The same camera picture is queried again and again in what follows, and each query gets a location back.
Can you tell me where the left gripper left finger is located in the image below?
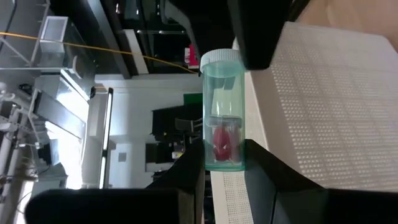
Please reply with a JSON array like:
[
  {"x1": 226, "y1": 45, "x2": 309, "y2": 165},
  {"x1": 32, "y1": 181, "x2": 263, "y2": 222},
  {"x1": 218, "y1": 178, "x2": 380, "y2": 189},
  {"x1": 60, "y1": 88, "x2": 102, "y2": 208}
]
[{"x1": 145, "y1": 139, "x2": 206, "y2": 224}]

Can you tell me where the white perforated plastic basket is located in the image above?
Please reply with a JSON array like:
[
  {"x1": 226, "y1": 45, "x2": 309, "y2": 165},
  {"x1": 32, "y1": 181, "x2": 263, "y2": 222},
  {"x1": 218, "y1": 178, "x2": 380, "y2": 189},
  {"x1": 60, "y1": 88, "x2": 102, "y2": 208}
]
[{"x1": 210, "y1": 21, "x2": 398, "y2": 224}]

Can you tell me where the small clear bottle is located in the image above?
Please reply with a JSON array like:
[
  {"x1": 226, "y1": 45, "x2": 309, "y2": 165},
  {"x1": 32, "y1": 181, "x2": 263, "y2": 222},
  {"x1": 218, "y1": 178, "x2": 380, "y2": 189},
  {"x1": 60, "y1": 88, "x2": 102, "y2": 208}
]
[{"x1": 200, "y1": 49, "x2": 246, "y2": 172}]

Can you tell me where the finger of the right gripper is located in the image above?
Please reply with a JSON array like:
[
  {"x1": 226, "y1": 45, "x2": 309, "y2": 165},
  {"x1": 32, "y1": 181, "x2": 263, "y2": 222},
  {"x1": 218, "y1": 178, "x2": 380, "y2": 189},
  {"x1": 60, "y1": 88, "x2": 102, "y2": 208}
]
[{"x1": 226, "y1": 0, "x2": 293, "y2": 71}]

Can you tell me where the yellow hanging cable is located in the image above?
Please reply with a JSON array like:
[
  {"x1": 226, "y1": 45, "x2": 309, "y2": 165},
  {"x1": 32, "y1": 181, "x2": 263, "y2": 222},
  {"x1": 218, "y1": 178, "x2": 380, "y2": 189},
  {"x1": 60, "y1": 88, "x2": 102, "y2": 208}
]
[{"x1": 0, "y1": 32, "x2": 200, "y2": 75}]

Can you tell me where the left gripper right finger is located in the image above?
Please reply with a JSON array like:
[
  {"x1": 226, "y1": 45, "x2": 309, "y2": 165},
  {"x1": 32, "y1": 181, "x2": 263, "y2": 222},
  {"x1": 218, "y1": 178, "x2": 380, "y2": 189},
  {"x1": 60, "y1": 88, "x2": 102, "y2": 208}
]
[{"x1": 244, "y1": 139, "x2": 328, "y2": 224}]

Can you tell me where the green wall sign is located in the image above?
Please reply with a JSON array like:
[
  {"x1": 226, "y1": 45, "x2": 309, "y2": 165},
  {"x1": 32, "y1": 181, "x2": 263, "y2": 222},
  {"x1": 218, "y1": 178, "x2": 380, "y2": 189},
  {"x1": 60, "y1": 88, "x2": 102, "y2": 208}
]
[{"x1": 183, "y1": 92, "x2": 203, "y2": 105}]

